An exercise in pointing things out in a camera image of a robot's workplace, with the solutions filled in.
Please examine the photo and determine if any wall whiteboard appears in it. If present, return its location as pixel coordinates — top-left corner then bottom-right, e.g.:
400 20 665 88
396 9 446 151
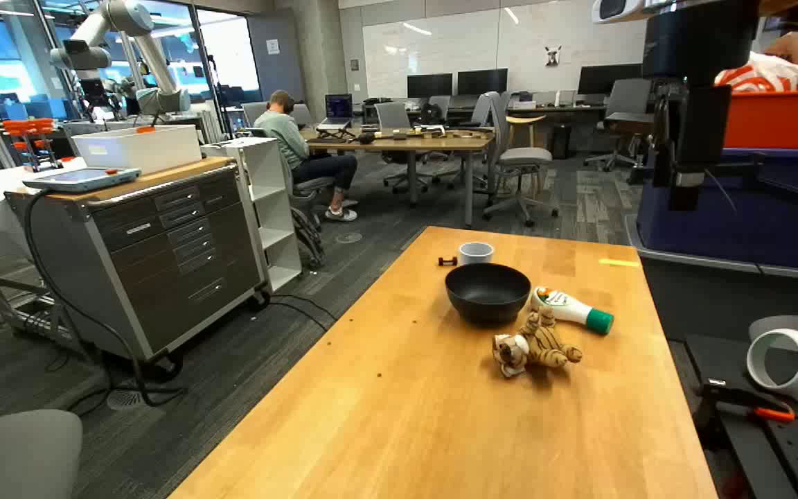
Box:
361 7 651 99

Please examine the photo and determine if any orange and black screwdriver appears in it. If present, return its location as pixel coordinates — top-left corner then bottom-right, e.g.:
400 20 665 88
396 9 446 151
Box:
699 378 798 427

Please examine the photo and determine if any person in green sweatshirt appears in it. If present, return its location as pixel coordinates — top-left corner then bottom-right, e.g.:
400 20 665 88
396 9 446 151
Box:
253 88 364 224

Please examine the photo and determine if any blue plastic bin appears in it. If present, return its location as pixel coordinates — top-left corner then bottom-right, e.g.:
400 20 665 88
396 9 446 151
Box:
634 148 798 274

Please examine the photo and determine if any white shelf unit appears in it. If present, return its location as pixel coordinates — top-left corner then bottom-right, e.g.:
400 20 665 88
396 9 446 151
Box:
221 136 305 295

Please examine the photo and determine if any orange chair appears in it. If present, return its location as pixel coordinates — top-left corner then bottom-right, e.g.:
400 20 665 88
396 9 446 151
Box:
0 117 59 160

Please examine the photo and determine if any grey office chair with armrests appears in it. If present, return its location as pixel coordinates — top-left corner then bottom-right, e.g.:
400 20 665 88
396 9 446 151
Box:
601 79 657 176

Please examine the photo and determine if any grey fabric office chair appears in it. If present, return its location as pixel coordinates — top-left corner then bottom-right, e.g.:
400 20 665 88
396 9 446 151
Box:
0 407 86 499

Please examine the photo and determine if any white cup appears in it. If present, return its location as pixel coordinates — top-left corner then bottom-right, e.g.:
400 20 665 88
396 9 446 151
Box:
457 242 497 270

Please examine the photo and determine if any grey laptop on cabinet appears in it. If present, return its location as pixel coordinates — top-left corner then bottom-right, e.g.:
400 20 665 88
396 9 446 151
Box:
19 163 145 198

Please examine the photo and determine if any striped tiger stuffed animal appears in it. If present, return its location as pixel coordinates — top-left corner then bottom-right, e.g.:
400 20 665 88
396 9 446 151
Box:
490 307 586 382

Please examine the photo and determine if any grey plastic bin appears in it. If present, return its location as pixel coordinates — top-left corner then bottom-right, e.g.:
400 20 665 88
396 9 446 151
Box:
638 248 798 343

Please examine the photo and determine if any white and orange bag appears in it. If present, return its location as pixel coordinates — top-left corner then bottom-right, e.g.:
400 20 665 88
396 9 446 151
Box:
712 51 798 98

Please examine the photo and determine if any orange plastic bin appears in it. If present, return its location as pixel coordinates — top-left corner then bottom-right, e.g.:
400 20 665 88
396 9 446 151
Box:
723 88 798 152

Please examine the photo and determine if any grey drawer tool cabinet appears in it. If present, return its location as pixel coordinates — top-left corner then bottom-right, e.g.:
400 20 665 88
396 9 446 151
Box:
3 152 271 366

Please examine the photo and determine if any white bottle with green cap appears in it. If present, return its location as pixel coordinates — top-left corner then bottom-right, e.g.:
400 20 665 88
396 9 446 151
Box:
530 285 619 339

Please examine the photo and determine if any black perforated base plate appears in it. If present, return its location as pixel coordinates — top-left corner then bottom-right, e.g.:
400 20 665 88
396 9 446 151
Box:
684 332 798 499

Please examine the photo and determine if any long wooden office desk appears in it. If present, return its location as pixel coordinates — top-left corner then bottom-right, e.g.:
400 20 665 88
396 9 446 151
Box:
305 126 497 230

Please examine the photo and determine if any black computer monitor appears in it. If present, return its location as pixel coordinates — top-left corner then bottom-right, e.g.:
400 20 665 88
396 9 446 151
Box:
576 62 647 98
456 68 511 98
406 73 456 99

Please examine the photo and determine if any grey swivel chair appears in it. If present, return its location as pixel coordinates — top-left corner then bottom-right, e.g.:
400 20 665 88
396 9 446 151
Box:
481 93 560 230

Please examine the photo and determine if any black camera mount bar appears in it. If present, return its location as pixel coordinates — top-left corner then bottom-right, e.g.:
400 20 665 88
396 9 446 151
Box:
730 158 798 224

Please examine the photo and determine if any black cabinet power cable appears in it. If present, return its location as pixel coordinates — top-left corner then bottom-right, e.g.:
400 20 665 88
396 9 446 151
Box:
18 188 190 411

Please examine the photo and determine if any white box on cabinet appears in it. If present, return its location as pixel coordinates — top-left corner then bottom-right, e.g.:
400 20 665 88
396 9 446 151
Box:
70 122 206 178

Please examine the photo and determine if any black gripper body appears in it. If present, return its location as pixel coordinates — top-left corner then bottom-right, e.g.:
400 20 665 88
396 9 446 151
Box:
641 0 763 88

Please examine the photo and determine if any black bowl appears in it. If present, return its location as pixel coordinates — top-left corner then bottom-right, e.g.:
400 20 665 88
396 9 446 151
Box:
445 262 535 327

